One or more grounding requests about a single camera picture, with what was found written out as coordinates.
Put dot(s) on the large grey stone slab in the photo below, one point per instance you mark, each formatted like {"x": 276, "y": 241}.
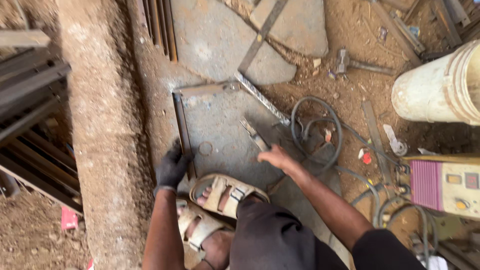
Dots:
{"x": 213, "y": 41}

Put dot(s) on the white plastic scrap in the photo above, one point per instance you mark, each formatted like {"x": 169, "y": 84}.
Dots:
{"x": 393, "y": 139}

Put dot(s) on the rough concrete beam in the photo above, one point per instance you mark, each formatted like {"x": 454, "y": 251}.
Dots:
{"x": 107, "y": 142}

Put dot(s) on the person's right hand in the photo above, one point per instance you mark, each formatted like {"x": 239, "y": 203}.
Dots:
{"x": 282, "y": 159}

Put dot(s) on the person's left hand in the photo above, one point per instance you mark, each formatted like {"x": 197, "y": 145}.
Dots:
{"x": 169, "y": 169}

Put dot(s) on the metal welding electrode holder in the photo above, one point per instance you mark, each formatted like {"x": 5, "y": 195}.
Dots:
{"x": 254, "y": 134}

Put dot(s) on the red and white crumpled wrapper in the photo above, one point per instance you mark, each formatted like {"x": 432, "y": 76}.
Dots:
{"x": 364, "y": 156}

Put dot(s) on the stack of dark metal bars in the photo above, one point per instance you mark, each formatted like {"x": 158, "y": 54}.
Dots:
{"x": 30, "y": 123}

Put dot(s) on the grey stone work slab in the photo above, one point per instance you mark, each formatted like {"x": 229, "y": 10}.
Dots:
{"x": 228, "y": 150}

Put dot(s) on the dirty white plastic bucket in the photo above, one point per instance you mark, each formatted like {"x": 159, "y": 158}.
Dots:
{"x": 438, "y": 88}

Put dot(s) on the row of upright rusty bars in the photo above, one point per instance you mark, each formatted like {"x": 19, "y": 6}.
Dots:
{"x": 159, "y": 26}

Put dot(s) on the person's right fingers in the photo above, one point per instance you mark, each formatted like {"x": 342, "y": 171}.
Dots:
{"x": 267, "y": 155}

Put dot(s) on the dark flat steel bar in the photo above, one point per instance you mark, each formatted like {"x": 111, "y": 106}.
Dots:
{"x": 260, "y": 37}

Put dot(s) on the long rusty angle iron bar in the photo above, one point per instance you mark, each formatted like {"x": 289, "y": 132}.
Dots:
{"x": 182, "y": 123}

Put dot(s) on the twisted steel rod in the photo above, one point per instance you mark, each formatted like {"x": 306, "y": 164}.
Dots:
{"x": 262, "y": 99}

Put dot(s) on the rusty flat metal strip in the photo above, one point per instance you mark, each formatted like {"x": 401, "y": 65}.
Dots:
{"x": 375, "y": 138}

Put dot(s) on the heap of rusty metal bars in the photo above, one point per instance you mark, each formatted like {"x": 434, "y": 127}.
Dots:
{"x": 420, "y": 22}

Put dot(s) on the steel sledge hammer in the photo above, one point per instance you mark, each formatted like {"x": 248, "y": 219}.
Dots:
{"x": 356, "y": 64}

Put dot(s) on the black shorts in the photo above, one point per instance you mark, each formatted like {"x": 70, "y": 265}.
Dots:
{"x": 277, "y": 240}

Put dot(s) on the short rusty angle iron piece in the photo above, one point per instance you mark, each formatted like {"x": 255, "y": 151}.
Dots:
{"x": 206, "y": 89}

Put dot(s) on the red paper packet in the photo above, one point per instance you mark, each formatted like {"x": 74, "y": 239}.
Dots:
{"x": 69, "y": 218}

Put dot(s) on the pink and beige welding machine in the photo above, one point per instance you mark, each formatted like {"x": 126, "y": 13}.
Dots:
{"x": 444, "y": 185}

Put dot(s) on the person's left fingers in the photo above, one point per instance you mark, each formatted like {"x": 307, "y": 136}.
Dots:
{"x": 185, "y": 157}

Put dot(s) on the small grey stone slab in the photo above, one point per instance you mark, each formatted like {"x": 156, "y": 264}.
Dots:
{"x": 300, "y": 30}

